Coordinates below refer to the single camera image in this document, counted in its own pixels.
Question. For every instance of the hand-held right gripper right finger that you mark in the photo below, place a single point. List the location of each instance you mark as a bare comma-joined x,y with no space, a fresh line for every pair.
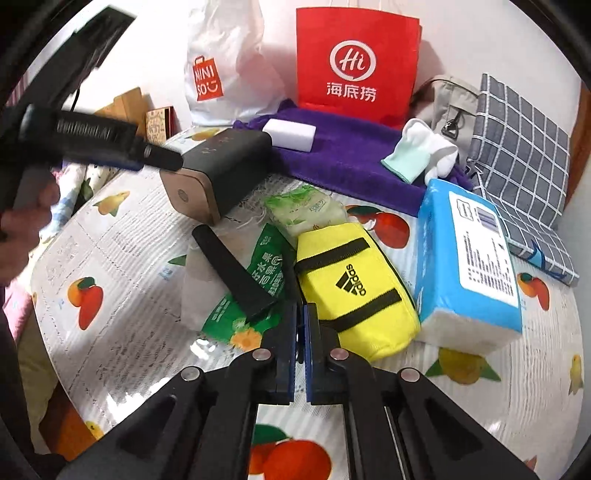
308,378

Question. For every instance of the white plastic packet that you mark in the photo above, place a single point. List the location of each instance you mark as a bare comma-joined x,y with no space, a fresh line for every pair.
198,295

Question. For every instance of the pale olive cloth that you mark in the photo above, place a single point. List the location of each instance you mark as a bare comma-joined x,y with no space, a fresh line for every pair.
37,369

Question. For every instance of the green snack packet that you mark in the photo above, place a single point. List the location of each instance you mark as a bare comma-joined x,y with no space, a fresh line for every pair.
265,267

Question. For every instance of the patterned brown box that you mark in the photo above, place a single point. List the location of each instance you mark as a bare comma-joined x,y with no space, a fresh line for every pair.
159,122

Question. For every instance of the grey checked cloth bag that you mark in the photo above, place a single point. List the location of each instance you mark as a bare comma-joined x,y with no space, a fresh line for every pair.
521,152

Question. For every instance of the black strip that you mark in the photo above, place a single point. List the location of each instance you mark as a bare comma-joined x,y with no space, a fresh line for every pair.
231,272

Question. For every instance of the dark green box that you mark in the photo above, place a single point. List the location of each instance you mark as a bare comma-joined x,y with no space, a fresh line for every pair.
221,170

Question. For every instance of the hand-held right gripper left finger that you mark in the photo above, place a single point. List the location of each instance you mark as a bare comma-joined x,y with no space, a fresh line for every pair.
292,378

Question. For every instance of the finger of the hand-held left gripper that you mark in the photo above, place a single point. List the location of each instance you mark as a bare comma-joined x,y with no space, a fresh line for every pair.
115,138

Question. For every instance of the blue tissue pack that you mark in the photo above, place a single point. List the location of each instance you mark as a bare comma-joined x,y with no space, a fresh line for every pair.
443,258

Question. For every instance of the white plastic shopping bag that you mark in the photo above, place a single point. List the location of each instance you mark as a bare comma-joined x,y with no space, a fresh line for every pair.
240,46

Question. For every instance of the orange cardboard box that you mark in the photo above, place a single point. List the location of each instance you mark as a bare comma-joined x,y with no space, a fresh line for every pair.
69,429

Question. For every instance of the grey fabric bag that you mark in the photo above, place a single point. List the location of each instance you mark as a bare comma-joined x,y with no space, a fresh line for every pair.
438,101

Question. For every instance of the white sock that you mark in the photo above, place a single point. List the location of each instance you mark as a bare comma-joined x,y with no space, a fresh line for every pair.
436,147

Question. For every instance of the person's left hand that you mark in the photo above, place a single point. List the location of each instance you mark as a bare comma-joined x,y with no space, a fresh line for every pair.
23,230

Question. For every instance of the red paper bag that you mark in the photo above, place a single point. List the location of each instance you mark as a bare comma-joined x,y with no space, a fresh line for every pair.
323,46

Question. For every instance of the mint green sock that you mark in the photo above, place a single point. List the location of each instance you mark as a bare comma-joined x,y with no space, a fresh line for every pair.
404,161

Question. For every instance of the fruit printed tablecloth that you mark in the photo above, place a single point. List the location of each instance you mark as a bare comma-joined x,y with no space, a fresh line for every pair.
138,258

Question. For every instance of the light green tissue pack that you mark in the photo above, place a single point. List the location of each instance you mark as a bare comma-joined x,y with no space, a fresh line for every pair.
300,212

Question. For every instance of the purple towel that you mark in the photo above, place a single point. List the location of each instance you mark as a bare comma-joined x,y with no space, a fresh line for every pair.
351,157

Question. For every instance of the floral cloth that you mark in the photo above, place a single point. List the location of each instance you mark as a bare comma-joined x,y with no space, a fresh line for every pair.
74,198

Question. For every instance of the pink cloth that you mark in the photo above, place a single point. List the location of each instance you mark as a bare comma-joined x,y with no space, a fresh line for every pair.
18,309

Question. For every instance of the yellow pouch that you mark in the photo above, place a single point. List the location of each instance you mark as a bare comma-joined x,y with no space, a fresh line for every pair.
323,244

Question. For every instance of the plain wooden box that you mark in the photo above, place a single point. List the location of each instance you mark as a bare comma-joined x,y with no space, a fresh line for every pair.
124,106

